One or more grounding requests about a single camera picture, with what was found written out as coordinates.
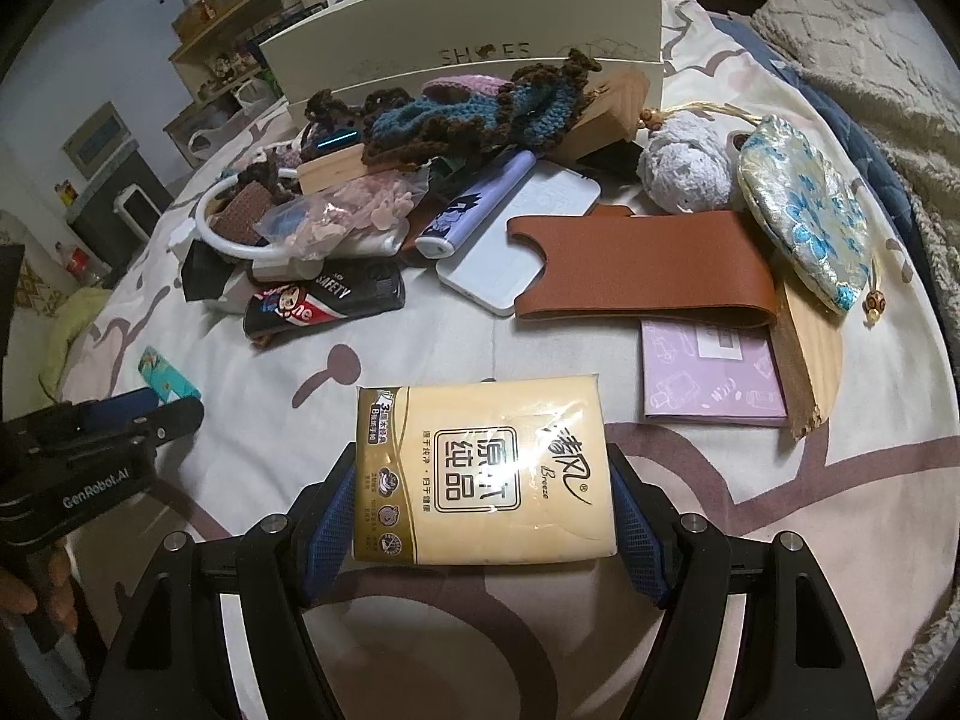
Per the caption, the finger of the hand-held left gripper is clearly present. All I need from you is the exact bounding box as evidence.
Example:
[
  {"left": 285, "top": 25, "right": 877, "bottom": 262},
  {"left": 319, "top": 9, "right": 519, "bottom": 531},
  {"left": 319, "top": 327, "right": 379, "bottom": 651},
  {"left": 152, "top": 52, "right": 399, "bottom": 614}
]
[
  {"left": 73, "top": 388, "right": 206, "bottom": 446},
  {"left": 0, "top": 242, "right": 28, "bottom": 398}
]

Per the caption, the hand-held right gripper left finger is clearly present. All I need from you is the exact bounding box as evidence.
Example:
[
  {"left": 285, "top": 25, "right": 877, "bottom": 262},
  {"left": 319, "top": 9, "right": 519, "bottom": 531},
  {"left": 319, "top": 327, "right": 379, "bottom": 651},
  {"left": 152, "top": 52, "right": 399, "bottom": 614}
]
[{"left": 90, "top": 441, "right": 359, "bottom": 720}]

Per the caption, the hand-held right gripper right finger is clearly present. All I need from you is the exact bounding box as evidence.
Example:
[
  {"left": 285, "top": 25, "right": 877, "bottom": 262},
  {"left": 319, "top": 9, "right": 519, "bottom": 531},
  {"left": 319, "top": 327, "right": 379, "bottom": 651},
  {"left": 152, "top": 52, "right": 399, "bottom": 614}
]
[{"left": 606, "top": 441, "right": 878, "bottom": 720}]

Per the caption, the teal packet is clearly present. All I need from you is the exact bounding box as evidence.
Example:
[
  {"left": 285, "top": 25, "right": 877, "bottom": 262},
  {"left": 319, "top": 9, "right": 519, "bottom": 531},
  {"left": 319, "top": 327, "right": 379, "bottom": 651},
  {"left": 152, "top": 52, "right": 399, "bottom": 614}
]
[{"left": 138, "top": 346, "right": 203, "bottom": 403}]

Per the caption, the yellow tissue pack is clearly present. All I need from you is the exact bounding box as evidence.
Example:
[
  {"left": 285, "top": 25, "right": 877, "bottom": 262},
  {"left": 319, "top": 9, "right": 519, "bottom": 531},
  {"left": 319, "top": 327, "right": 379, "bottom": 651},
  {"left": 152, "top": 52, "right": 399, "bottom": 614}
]
[{"left": 352, "top": 373, "right": 620, "bottom": 568}]

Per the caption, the white shoe box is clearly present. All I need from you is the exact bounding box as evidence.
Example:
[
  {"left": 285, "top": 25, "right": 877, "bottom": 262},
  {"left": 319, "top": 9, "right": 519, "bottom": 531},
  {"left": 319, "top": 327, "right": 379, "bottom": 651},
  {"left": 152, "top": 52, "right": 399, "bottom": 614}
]
[{"left": 256, "top": 0, "right": 665, "bottom": 115}]

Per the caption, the person's left hand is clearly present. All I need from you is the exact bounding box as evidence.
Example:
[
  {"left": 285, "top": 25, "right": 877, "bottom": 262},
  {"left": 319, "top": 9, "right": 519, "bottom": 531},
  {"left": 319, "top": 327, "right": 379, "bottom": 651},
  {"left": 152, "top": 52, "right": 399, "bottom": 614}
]
[{"left": 0, "top": 544, "right": 76, "bottom": 635}]

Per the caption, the yellow-green cloth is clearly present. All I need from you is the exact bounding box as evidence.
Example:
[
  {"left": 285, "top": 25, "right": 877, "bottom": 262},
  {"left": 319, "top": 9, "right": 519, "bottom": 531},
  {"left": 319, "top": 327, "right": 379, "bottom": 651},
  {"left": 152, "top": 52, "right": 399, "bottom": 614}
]
[{"left": 36, "top": 287, "right": 115, "bottom": 392}]

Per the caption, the cola bottle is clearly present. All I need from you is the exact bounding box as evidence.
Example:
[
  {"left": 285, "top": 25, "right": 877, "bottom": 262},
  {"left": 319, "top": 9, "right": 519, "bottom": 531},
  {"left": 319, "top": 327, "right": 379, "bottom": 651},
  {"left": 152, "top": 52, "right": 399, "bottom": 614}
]
[{"left": 63, "top": 239, "right": 104, "bottom": 280}]

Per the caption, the white space heater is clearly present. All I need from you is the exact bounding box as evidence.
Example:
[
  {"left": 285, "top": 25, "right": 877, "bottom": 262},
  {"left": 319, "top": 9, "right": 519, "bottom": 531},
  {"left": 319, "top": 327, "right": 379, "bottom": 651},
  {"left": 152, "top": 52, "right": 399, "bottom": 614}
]
[{"left": 112, "top": 183, "right": 160, "bottom": 242}]

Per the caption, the pink notebook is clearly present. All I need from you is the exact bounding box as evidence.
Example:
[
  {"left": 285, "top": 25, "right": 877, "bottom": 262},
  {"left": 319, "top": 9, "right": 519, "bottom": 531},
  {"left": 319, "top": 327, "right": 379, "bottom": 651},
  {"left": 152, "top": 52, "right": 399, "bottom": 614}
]
[{"left": 640, "top": 318, "right": 789, "bottom": 428}]

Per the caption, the brown sponge block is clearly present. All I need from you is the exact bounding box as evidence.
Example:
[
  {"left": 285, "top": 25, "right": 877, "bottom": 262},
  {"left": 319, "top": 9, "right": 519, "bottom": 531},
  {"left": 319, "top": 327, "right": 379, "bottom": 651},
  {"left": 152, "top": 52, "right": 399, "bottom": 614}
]
[{"left": 211, "top": 181, "right": 275, "bottom": 242}]

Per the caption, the black snack bar packet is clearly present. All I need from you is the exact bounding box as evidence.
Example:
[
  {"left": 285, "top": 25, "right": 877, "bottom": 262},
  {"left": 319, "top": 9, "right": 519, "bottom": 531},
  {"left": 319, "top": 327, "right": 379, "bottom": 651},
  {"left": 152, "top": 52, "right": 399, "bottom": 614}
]
[{"left": 243, "top": 258, "right": 407, "bottom": 344}]

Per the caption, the light wood plank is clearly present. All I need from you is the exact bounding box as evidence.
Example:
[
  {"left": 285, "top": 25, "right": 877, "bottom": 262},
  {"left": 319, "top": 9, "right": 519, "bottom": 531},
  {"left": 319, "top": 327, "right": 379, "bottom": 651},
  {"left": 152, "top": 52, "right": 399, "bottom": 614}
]
[{"left": 771, "top": 280, "right": 850, "bottom": 441}]

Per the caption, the brown leather case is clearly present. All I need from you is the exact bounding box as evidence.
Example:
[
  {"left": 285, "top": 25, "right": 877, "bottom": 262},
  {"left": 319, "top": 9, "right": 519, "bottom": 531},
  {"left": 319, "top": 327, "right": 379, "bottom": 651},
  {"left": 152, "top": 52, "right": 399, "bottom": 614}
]
[{"left": 507, "top": 205, "right": 782, "bottom": 332}]

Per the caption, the clear bag of pink pieces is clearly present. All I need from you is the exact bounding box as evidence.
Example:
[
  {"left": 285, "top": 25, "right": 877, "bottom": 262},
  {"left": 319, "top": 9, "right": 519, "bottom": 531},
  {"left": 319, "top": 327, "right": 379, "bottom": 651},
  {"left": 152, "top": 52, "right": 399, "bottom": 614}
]
[{"left": 254, "top": 168, "right": 429, "bottom": 261}]

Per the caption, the white flat case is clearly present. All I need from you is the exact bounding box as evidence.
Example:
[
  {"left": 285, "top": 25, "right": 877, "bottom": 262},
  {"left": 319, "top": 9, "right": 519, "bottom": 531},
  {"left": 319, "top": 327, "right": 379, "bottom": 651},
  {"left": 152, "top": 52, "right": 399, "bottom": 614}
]
[{"left": 436, "top": 162, "right": 602, "bottom": 315}]

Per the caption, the purple power bank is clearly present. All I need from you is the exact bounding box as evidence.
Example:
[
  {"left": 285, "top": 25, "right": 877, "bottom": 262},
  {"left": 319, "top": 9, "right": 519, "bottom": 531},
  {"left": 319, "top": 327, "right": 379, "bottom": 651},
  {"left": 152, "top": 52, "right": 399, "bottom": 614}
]
[{"left": 414, "top": 149, "right": 538, "bottom": 260}]

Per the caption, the white yarn ball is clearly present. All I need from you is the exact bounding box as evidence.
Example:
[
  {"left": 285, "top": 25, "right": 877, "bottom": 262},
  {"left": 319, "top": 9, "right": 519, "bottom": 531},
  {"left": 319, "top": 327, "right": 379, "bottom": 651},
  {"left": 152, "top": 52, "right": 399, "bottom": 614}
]
[{"left": 637, "top": 108, "right": 740, "bottom": 213}]

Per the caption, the wooden wedge block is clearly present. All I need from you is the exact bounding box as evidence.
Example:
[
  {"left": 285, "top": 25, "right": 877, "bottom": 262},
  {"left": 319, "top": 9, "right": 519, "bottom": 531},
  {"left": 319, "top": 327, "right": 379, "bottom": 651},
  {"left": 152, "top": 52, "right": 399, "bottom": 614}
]
[{"left": 558, "top": 63, "right": 653, "bottom": 164}]

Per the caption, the blue brown crochet piece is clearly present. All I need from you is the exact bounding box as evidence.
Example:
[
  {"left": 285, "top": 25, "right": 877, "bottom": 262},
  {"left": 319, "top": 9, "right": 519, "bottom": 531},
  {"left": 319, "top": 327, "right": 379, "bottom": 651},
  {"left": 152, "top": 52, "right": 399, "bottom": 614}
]
[{"left": 302, "top": 48, "right": 605, "bottom": 167}]

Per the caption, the purple crochet piece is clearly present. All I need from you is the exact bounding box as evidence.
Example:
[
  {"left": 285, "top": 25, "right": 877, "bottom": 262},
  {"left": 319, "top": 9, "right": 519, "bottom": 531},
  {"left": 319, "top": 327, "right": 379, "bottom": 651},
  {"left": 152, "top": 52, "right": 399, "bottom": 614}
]
[{"left": 422, "top": 73, "right": 512, "bottom": 104}]

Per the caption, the cream textured blanket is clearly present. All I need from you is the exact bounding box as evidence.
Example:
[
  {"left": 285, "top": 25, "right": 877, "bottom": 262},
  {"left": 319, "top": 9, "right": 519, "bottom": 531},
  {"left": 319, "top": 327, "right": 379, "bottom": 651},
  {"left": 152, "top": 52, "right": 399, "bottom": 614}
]
[{"left": 750, "top": 0, "right": 960, "bottom": 720}]

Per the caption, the white ring-shaped gadget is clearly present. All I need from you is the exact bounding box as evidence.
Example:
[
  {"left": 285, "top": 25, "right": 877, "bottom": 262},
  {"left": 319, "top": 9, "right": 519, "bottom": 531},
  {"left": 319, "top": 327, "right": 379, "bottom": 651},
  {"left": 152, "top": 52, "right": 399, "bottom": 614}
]
[{"left": 196, "top": 168, "right": 332, "bottom": 280}]

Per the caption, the brocade drawstring pouch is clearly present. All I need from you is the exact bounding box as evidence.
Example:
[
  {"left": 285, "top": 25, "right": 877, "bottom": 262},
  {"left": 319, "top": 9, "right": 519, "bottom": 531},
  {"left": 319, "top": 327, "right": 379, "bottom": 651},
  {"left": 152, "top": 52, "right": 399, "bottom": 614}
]
[{"left": 737, "top": 113, "right": 876, "bottom": 315}]

